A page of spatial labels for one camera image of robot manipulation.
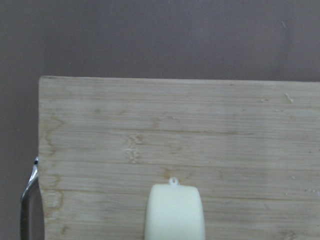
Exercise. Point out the wooden cutting board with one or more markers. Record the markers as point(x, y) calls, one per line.
point(252, 148)

